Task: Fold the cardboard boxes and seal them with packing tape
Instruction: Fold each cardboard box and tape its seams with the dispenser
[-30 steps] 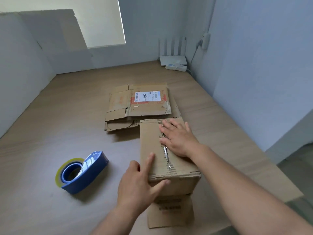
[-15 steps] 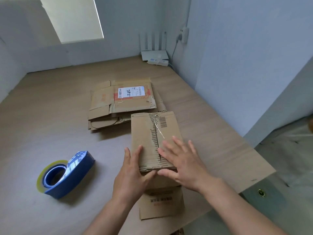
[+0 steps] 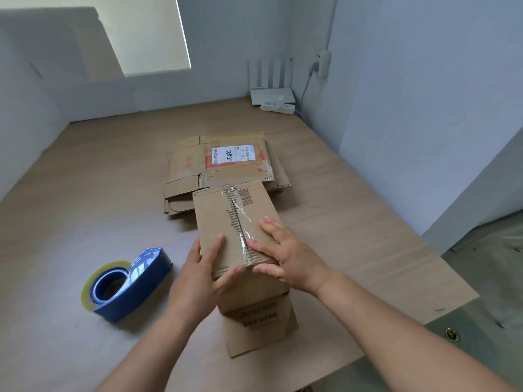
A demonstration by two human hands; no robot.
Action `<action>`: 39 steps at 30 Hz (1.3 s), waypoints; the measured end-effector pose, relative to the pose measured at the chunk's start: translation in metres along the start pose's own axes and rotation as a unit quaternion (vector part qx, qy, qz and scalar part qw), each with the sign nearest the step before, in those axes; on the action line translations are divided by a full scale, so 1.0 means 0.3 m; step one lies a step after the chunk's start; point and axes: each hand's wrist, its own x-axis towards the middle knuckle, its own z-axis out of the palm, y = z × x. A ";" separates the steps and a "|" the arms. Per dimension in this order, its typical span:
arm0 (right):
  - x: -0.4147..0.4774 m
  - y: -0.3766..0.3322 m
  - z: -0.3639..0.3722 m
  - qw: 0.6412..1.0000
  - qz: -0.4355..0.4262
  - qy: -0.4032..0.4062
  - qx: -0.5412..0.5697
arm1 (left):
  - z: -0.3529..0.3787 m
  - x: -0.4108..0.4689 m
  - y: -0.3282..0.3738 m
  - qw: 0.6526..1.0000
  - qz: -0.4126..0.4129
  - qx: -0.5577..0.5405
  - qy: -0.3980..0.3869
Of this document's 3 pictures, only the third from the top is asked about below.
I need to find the person's left hand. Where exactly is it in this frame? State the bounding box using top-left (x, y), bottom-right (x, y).
top-left (166, 234), bottom-right (248, 324)

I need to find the person's right hand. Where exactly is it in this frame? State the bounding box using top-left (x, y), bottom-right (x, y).
top-left (246, 216), bottom-right (337, 298)

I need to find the blue tape dispenser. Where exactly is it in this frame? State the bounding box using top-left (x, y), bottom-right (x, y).
top-left (89, 247), bottom-right (174, 324)

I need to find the red-printed cardboard box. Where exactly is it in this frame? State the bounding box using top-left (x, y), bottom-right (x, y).
top-left (192, 180), bottom-right (300, 359)

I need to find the stack of cardboard boxes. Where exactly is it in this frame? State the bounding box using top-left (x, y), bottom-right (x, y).
top-left (163, 150), bottom-right (292, 217)

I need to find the clear yellowish tape roll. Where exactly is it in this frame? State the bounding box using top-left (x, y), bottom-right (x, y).
top-left (80, 260), bottom-right (133, 314)

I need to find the person's right forearm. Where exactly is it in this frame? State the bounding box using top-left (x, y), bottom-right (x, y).
top-left (317, 272), bottom-right (515, 392)

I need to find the person's left forearm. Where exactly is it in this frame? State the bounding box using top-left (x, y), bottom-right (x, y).
top-left (98, 305), bottom-right (214, 392)

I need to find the white power strip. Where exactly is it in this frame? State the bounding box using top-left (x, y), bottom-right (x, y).
top-left (259, 101), bottom-right (296, 116)

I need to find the white router with antennas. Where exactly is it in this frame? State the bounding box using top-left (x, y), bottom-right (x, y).
top-left (246, 57), bottom-right (296, 106)

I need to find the bright window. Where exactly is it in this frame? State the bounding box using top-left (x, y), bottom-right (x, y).
top-left (0, 0), bottom-right (192, 78)

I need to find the grey power cable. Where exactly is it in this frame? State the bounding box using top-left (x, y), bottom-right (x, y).
top-left (296, 62), bottom-right (322, 121)

